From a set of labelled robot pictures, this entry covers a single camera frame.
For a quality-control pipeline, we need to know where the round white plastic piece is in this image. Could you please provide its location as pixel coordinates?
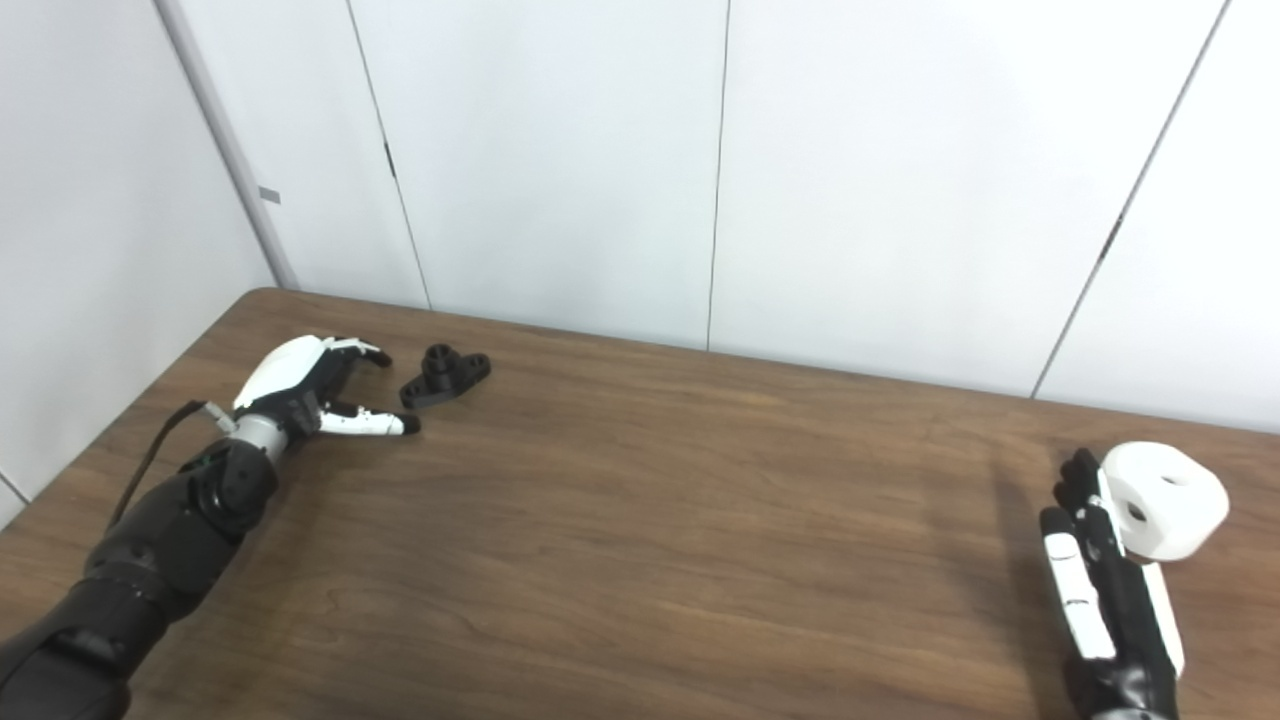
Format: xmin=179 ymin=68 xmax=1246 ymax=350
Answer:
xmin=1100 ymin=442 xmax=1230 ymax=563

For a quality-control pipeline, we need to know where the grey wall trim strip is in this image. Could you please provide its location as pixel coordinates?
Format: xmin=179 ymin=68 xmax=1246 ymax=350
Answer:
xmin=155 ymin=0 xmax=299 ymax=291

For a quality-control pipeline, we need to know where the white and black right hand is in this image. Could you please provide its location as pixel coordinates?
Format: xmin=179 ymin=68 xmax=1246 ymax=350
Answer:
xmin=1040 ymin=448 xmax=1186 ymax=720

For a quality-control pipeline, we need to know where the white and black left hand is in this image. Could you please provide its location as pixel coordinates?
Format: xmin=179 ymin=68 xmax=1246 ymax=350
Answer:
xmin=232 ymin=336 xmax=422 ymax=441

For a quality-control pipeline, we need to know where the black plastic holder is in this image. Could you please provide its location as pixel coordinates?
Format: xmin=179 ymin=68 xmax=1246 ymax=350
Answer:
xmin=400 ymin=344 xmax=492 ymax=411

